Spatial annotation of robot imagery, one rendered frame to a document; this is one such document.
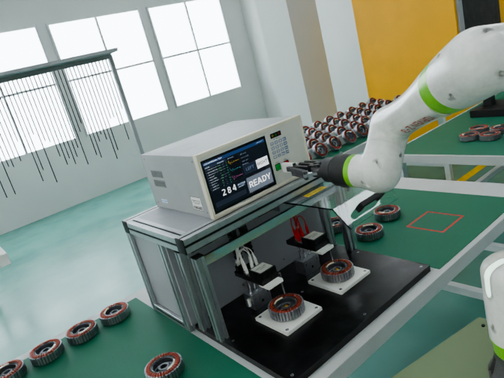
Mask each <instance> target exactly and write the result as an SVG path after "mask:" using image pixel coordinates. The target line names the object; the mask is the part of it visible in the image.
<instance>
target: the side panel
mask: <svg viewBox="0 0 504 378"><path fill-rule="evenodd" d="M126 234H127V238H128V241H129V242H130V246H131V249H132V251H133V255H134V257H135V260H136V263H137V265H138V268H139V271H140V274H141V276H142V279H143V282H144V284H145V288H146V290H147V293H148V296H149V298H150V301H151V304H152V307H153V309H155V310H156V311H158V312H159V313H161V314H163V315H164V316H165V317H167V318H169V319H170V320H172V321H173V322H175V323H177V324H178V325H180V326H181V327H183V328H184V329H186V330H188V331H189V332H192V331H193V329H196V328H197V327H196V325H193V326H192V325H191V323H190V320H189V318H188V314H187V311H186V309H185V305H184V302H183V300H182V297H181V294H180V292H179V288H178V285H177V283H176V279H175V276H174V274H173V270H172V267H171V265H170V261H169V258H168V256H167V252H166V249H165V247H164V246H162V245H159V244H156V243H154V242H151V241H148V240H145V239H144V238H140V237H138V236H135V235H132V234H129V233H127V232H126Z"/></svg>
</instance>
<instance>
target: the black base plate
mask: <svg viewBox="0 0 504 378"><path fill-rule="evenodd" d="M331 251H332V255H333V258H334V260H336V259H345V260H349V261H351V262H352V263H353V266H356V267H359V268H363V269H368V270H370V274H369V275H367V276H366V277H364V278H363V279H362V280H360V281H359V282H358V283H357V284H356V285H354V286H353V287H352V288H350V289H349V290H347V291H346V292H345V293H344V294H343V295H340V294H337V293H335V292H331V291H328V290H326V289H322V288H319V287H317V286H313V285H310V284H309V283H308V281H309V280H310V279H311V278H313V277H314V276H316V275H318V274H319V273H320V268H321V266H323V265H324V264H325V263H327V262H328V261H331V260H332V258H331V255H330V252H329V251H328V252H326V253H324V254H323V255H321V254H318V256H319V263H320V267H319V268H317V269H316V270H314V271H312V272H311V273H310V274H308V275H307V276H306V275H303V274H299V273H297V271H296V265H295V262H294V261H293V262H291V263H290V264H289V265H287V266H285V267H284V268H282V269H281V270H280V271H278V273H279V272H280V274H281V277H282V278H283V285H284V289H285V291H286V293H296V294H299V295H300V296H302V298H303V299H304V300H305V301H307V302H310V303H313V304H315V305H319V306H320V307H322V310H321V311H320V312H319V313H318V314H317V315H315V316H314V317H313V318H311V319H310V320H308V321H307V322H306V323H305V324H304V325H302V326H301V327H300V328H298V329H297V330H295V331H294V332H293V333H292V334H291V335H289V336H286V335H285V334H282V333H280V332H279V331H275V330H274V329H272V328H269V327H268V326H266V325H263V324H262V323H260V322H257V321H256V319H255V317H257V316H259V315H260V314H261V313H262V312H264V311H266V310H267V309H268V305H269V302H270V301H269V302H268V303H266V304H264V305H263V306H262V307H260V308H259V309H258V310H254V309H252V308H249V307H247V305H246V302H245V297H244V295H243V294H242V295H240V296H239V297H238V298H236V299H234V300H233V301H231V302H230V303H229V304H226V305H225V306H223V307H222V308H221V313H222V315H223V319H224V322H225V325H226V329H227V331H228V334H229V337H228V338H227V339H226V338H225V339H224V341H223V342H220V340H217V339H216V336H215V332H214V329H213V327H212V323H211V320H210V318H209V316H208V318H209V321H210V323H211V328H207V330H206V331H203V330H200V328H199V326H198V323H197V324H196V329H197V331H199V332H201V333H203V334H204V335H206V336H207V337H209V338H211V339H212V340H213V341H216V342H217V343H219V344H220V345H222V346H223V347H226V348H227V349H228V350H230V351H232V352H233V353H235V354H236V355H238V356H240V357H242V358H243V359H245V360H246V361H248V362H250V363H251V364H252V365H255V366H256V367H258V368H259V369H261V370H262V371H265V372H266V373H267V374H269V375H271V376H272V377H274V378H308V377H309V376H310V375H311V374H312V373H314V372H315V371H316V370H317V369H318V368H320V367H321V366H322V365H323V364H324V363H326V362H327V361H328V360H329V359H330V358H331V357H332V356H333V355H334V354H335V353H337V352H338V351H339V350H340V349H341V348H343V347H344V346H345V345H346V344H347V343H349V342H350V341H351V340H352V339H353V338H354V337H355V336H356V335H357V334H358V333H360V332H361V331H362V330H363V329H365V328H366V327H367V326H368V325H369V324H370V323H372V322H373V321H374V320H375V319H376V318H377V317H378V316H379V315H380V314H382V313H383V312H384V311H385V310H386V309H387V308H389V307H390V306H391V305H392V304H393V303H395V302H396V301H397V300H398V299H399V298H400V297H401V296H402V295H403V294H404V293H406V292H407V291H408V290H409V289H411V288H412V287H413V286H414V285H415V284H417V283H418V282H419V281H420V280H421V279H422V278H423V277H424V276H425V275H426V274H428V273H429V272H430V271H431V267H430V265H426V264H423V263H419V262H413V261H409V260H405V259H399V258H396V257H392V256H386V255H382V254H378V253H372V252H369V251H365V250H359V249H353V251H350V250H346V248H345V246H342V245H338V244H334V247H333V248H332V249H331ZM270 292H271V297H272V299H274V298H275V297H277V296H279V295H282V294H284V292H283V290H282V286H281V283H279V284H278V285H277V286H275V287H274V288H272V289H270Z"/></svg>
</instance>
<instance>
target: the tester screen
mask: <svg viewBox="0 0 504 378"><path fill-rule="evenodd" d="M266 155H267V151H266V146H265V143H264V139H261V140H259V141H256V142H253V143H251V144H249V145H246V146H244V147H242V148H239V149H237V150H235V151H231V152H230V153H227V154H225V155H222V156H220V157H217V158H215V159H213V160H210V161H208V162H205V163H203V164H202V165H203V169H204V171H205V176H206V178H207V182H208V186H209V189H210V191H211V196H212V199H213V202H214V207H215V209H216V212H217V211H219V210H221V209H223V208H225V207H227V206H229V205H231V204H233V203H235V202H237V201H239V200H241V199H243V198H245V197H247V196H249V195H251V194H253V193H255V192H257V191H259V190H261V189H263V188H265V187H267V186H269V185H272V184H274V183H275V181H273V182H272V183H270V184H267V185H266V186H264V187H261V188H260V189H258V190H255V191H254V192H251V193H250V191H249V189H248V183H247V180H246V178H248V177H250V176H253V175H255V174H257V173H259V172H261V171H263V170H266V169H268V168H269V167H270V164H268V165H266V166H263V167H261V168H259V169H256V170H254V171H253V172H250V173H248V174H246V175H245V171H244V168H243V166H244V165H246V164H249V163H250V162H253V161H255V160H257V159H260V158H262V157H264V156H266ZM267 157H268V155H267ZM270 168H271V167H270ZM235 183H236V185H237V188H238V190H237V191H235V192H233V193H231V194H228V195H226V196H224V197H223V196H222V193H221V190H222V189H224V188H226V187H229V186H230V185H233V184H235ZM244 189H246V191H247V193H246V194H245V195H243V196H240V197H239V198H237V199H234V200H232V201H230V202H228V203H226V204H224V205H222V206H220V207H218V208H217V206H216V203H217V202H219V201H221V200H224V199H226V198H227V197H230V196H232V195H233V194H236V193H238V192H239V191H243V190H244Z"/></svg>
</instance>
